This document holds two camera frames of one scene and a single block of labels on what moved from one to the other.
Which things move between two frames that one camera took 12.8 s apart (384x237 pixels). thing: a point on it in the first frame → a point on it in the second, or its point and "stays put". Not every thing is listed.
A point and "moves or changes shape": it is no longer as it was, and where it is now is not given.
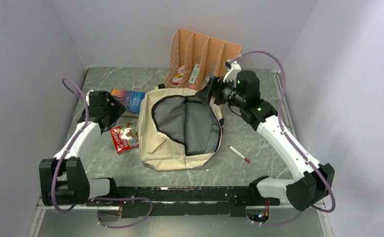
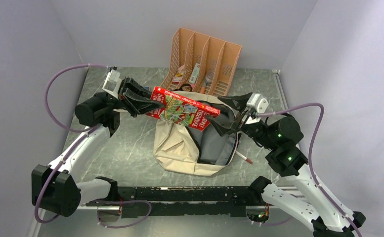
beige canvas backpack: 178,128 moves or changes shape
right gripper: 213,88 → 238,102
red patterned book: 125,138 → 181,109
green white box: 194,77 stays put
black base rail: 184,201 stays put
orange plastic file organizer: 196,59 stays put
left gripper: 117,109 → 133,106
